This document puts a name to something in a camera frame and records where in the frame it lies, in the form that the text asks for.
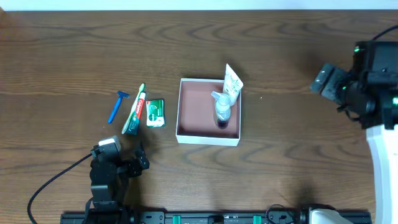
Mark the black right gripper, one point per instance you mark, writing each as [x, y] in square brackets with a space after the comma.
[328, 84]

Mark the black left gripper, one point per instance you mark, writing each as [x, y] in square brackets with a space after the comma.
[134, 166]

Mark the Colgate toothpaste tube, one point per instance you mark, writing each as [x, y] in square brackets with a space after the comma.
[133, 125]

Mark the green Dettol soap bar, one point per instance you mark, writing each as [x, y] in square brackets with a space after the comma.
[155, 113]

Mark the blue disposable razor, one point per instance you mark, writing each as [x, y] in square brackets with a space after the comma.
[121, 95]

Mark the green white toothbrush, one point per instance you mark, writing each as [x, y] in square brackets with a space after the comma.
[133, 108]

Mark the clear spray bottle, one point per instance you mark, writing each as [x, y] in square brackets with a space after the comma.
[222, 109]

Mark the white cream tube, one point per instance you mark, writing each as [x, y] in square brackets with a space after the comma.
[232, 85]

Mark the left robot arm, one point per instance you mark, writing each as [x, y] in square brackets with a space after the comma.
[110, 177]

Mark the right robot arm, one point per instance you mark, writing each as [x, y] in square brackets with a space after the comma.
[367, 94]

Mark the white box with brown interior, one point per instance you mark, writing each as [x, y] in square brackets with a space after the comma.
[196, 115]

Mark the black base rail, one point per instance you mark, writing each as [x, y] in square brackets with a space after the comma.
[209, 218]

